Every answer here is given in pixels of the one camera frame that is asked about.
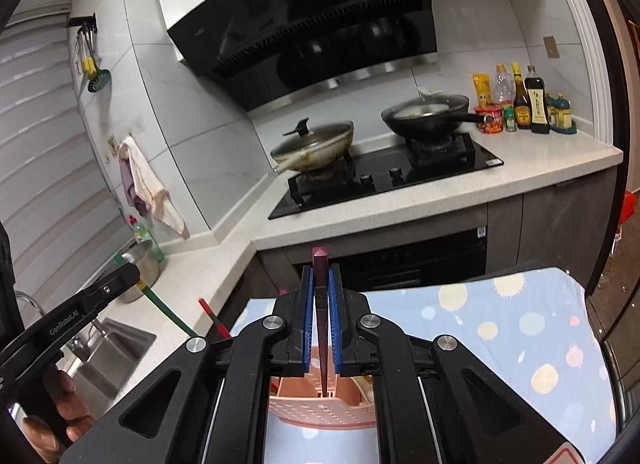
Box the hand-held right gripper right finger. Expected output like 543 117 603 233
327 264 566 464

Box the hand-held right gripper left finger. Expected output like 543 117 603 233
60 264 317 464

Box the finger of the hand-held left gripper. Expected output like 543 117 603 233
75 263 142 317

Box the green chopstick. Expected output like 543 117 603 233
137 281 198 339

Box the purple chopstick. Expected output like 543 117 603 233
311 245 331 397

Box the pink perforated utensil holder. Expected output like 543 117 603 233
267 376 378 430

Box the red chopstick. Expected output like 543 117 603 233
198 299 231 341

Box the person's left hand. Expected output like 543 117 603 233
22 369 97 464

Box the chrome faucet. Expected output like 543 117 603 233
15 291 92 362

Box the steel pot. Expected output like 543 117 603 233
114 240 161 304

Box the green dish soap bottle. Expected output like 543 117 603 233
129 215 165 265

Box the steel sink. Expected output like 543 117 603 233
65 316 157 400

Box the purple hanging cloth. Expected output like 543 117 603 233
119 156 151 217

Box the black built-in oven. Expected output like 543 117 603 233
295 226 488 295

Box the white hanging towel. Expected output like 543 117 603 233
120 136 190 240

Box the white window blind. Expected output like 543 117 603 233
0 9 131 305

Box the blue dotted tablecloth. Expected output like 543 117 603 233
227 266 618 464

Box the black gas stove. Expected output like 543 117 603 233
267 134 505 221

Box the beige wok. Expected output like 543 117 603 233
270 126 356 175

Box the glass wok lid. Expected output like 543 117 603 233
272 118 353 155

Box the green slotted ladle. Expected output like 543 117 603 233
86 29 112 93

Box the black frying pan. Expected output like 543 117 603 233
381 94 496 141

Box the glass pan lid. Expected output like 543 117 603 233
394 89 469 121

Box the red instant noodle cup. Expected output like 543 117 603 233
474 103 503 134

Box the yellow seasoning packet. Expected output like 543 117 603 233
472 73 493 107

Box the brown bottle yellow label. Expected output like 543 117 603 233
511 62 532 130

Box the clear plastic bottle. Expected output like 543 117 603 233
492 65 516 105

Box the dark soy sauce bottle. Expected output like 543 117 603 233
525 65 551 135

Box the black range hood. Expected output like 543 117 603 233
166 0 438 112

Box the red object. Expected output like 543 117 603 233
617 189 640 240

